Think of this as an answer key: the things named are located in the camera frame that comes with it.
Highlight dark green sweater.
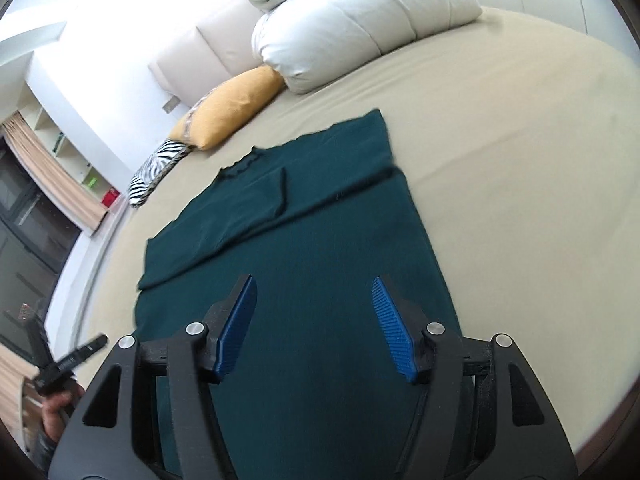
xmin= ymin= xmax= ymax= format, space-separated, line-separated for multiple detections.
xmin=134 ymin=108 xmax=473 ymax=480

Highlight round bed with beige sheet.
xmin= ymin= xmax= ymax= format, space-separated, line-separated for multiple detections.
xmin=50 ymin=5 xmax=640 ymax=461

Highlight beige curtain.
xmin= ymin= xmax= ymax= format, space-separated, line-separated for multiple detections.
xmin=0 ymin=112 xmax=109 ymax=238

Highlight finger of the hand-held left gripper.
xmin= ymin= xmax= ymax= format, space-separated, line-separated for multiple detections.
xmin=5 ymin=302 xmax=53 ymax=371
xmin=52 ymin=334 xmax=109 ymax=373

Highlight cream padded headboard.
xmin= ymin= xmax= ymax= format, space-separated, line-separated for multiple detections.
xmin=147 ymin=0 xmax=263 ymax=107

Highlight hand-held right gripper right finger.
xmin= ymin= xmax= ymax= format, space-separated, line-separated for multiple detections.
xmin=371 ymin=275 xmax=581 ymax=480

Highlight yellow pillow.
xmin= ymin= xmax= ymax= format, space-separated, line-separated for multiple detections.
xmin=169 ymin=65 xmax=286 ymax=151

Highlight zebra striped pillow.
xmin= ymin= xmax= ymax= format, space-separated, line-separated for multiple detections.
xmin=128 ymin=139 xmax=194 ymax=209

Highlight white folded duvet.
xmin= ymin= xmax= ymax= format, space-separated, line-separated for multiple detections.
xmin=250 ymin=0 xmax=483 ymax=95

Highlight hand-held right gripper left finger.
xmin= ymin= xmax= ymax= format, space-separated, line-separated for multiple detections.
xmin=47 ymin=274 xmax=258 ymax=480

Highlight person's left hand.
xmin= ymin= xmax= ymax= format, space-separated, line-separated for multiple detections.
xmin=42 ymin=382 xmax=87 ymax=442

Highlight white shelf unit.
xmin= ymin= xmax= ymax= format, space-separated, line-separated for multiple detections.
xmin=20 ymin=82 xmax=122 ymax=211

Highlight dark window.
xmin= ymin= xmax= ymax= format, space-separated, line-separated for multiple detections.
xmin=0 ymin=135 xmax=83 ymax=356

